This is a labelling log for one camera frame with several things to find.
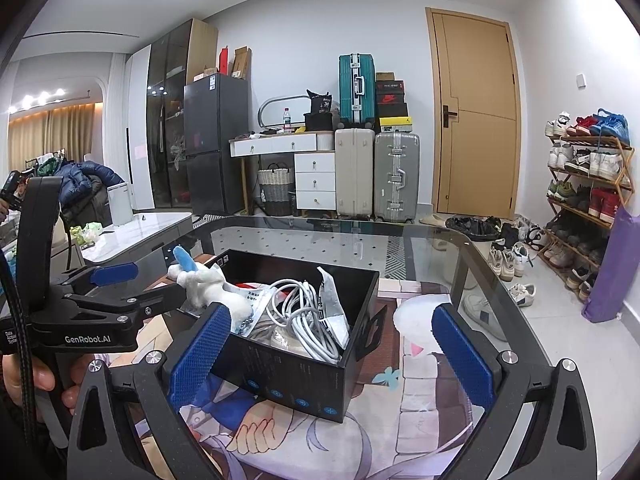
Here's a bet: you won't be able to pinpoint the chrome arched rail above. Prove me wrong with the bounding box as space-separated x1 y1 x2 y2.
257 95 314 136

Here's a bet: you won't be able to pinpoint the dark grey refrigerator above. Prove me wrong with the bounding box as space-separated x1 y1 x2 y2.
183 72 251 216

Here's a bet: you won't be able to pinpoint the dark glass door cabinet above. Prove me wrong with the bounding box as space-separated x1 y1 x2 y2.
146 18 220 211

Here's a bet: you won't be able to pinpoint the white charging cable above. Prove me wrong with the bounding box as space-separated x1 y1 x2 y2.
247 280 347 362

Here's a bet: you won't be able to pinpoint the beige curtains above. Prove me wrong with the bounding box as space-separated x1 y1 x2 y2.
7 102 104 171

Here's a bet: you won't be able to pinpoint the wooden shoe rack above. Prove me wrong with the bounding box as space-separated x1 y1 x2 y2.
545 132 636 302

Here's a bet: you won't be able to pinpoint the white desk with drawers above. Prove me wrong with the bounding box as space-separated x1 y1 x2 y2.
229 132 337 216

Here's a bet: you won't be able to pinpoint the brown cardboard box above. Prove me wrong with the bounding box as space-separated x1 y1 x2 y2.
234 46 253 81

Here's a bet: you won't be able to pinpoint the wooden door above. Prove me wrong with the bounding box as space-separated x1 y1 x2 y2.
425 7 519 220

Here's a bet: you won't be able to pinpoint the purple bag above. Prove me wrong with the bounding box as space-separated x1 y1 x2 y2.
581 205 640 324

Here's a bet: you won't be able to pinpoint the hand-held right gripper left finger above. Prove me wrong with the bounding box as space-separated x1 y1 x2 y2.
65 302 233 480

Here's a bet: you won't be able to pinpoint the white marble side table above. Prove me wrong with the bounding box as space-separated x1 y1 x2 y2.
80 210 196 266

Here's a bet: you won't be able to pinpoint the beige suitcase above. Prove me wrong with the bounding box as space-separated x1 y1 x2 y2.
334 127 376 219

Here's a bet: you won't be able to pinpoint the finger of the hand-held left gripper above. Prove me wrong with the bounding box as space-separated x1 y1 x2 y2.
65 261 140 294
62 282 187 322

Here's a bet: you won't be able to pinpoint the white tall cabinet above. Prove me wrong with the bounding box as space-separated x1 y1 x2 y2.
125 44 155 211

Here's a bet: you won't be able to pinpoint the person's left hand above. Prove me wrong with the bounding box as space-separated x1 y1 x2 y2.
0 351 109 414

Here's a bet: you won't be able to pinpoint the green white plastic bags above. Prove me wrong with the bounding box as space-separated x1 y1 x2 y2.
69 221 105 249

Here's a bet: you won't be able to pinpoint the black floor bag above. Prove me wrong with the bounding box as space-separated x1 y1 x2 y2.
445 215 501 241

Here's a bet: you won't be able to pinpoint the teal suitcase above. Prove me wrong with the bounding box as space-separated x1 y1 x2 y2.
338 53 377 129

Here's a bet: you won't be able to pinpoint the printed anime mat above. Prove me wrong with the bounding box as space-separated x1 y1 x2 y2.
90 245 507 480

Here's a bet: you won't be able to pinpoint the white blue plush toy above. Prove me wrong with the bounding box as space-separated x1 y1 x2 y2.
167 245 251 334

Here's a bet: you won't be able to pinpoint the black braided cable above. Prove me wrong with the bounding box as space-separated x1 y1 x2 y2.
0 255 37 461

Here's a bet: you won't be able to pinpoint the scattered pairs of sneakers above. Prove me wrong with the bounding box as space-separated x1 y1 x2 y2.
487 215 551 309

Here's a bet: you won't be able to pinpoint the blue down jacket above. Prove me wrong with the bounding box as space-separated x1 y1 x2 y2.
50 160 126 226

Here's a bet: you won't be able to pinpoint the white green sneaker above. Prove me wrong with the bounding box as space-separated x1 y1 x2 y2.
462 292 511 342

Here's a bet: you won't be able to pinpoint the silver suitcase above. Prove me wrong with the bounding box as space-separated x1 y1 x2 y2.
372 131 421 225

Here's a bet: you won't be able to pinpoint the wicker basket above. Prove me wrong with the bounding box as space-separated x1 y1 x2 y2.
257 162 296 217

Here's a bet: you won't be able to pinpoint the black cardboard box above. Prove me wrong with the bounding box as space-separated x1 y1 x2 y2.
200 247 389 424

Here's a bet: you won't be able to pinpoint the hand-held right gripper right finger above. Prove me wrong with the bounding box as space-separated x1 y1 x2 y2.
431 304 599 480

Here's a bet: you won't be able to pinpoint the silver foil packet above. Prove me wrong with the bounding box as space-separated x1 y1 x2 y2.
315 266 351 351

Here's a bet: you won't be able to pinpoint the small white appliance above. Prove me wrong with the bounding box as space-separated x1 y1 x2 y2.
109 182 135 227

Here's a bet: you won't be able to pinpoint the white printed plastic packet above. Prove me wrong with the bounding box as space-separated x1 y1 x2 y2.
232 282 276 311

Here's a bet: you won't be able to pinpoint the black red shoe box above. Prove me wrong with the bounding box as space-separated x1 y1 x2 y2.
376 80 407 106

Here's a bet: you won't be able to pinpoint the shoe rack with shoes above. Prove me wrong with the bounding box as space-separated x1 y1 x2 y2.
544 108 633 302

